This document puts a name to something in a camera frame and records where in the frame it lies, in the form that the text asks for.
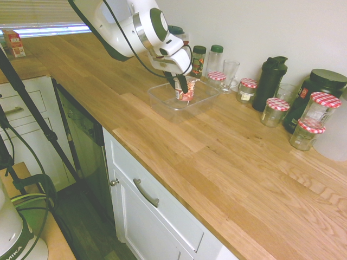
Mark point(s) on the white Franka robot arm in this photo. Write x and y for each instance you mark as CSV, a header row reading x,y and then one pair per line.
x,y
119,32

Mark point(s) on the dark lid jar red label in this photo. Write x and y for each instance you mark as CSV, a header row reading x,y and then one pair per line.
x,y
179,30

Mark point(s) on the white drawer cabinet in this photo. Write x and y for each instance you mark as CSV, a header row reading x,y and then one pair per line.
x,y
32,108

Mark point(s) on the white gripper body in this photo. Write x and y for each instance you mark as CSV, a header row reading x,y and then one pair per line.
x,y
179,61

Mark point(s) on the dark dishwasher front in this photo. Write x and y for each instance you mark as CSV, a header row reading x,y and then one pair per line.
x,y
81,140

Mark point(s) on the window blind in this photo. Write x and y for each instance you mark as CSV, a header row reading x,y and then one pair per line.
x,y
35,12

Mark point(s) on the green lid spice jar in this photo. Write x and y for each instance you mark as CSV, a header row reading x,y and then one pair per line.
x,y
198,62

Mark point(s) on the black camera tripod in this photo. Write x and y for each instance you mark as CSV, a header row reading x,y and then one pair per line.
x,y
29,108

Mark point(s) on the silver cabinet knob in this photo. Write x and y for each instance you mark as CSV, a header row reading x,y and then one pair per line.
x,y
114,182

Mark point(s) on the empty green lid plastic jar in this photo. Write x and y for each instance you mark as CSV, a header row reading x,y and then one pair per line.
x,y
215,61

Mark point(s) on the black shaker bottle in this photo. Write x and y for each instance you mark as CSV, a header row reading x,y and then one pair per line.
x,y
269,84

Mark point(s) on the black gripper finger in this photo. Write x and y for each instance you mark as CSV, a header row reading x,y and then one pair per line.
x,y
183,84
171,80

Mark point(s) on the clear drinking glass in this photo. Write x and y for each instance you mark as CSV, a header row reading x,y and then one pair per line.
x,y
287,93

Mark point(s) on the white kitchen cabinet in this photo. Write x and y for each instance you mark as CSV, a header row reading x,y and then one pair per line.
x,y
151,216

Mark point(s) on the tall glass mug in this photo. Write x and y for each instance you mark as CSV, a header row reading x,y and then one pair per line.
x,y
230,73

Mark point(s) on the clear plastic food container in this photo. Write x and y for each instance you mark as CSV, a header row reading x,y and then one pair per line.
x,y
173,109

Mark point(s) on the red white cereal cup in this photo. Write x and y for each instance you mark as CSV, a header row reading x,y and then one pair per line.
x,y
187,95

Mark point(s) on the glass jar red checkered lid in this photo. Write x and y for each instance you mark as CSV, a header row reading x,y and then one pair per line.
x,y
320,111
217,77
303,139
247,90
274,113

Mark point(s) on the black protein powder tub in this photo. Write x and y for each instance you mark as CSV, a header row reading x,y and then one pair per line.
x,y
320,84

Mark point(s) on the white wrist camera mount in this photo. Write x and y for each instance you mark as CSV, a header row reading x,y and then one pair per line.
x,y
173,44

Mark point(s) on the red cardboard box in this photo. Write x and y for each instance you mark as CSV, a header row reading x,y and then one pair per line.
x,y
15,44

